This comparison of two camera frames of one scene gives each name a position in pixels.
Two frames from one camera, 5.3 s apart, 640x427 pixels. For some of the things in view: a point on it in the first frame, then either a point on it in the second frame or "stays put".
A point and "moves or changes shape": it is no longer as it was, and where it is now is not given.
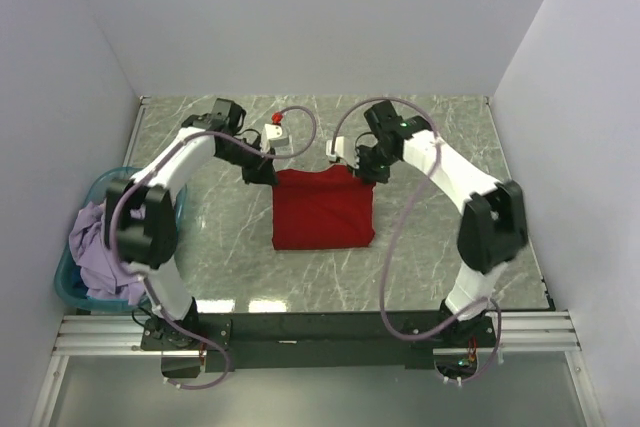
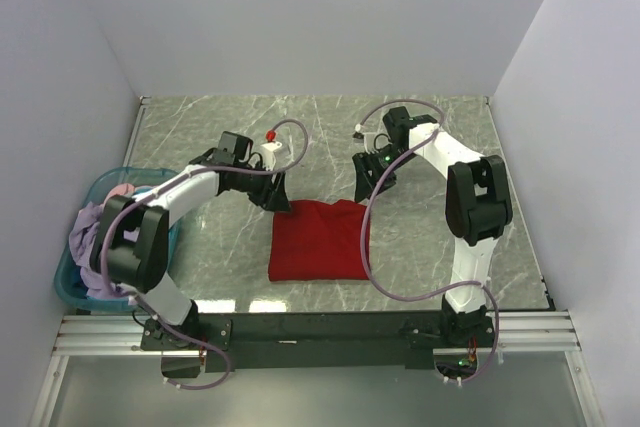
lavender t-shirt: x=104 y=275 stays put
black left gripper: x=261 y=172 to x=273 y=194
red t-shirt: x=322 y=209 moves or changes shape
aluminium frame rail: x=522 y=333 stays put
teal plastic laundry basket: x=69 y=279 stays put
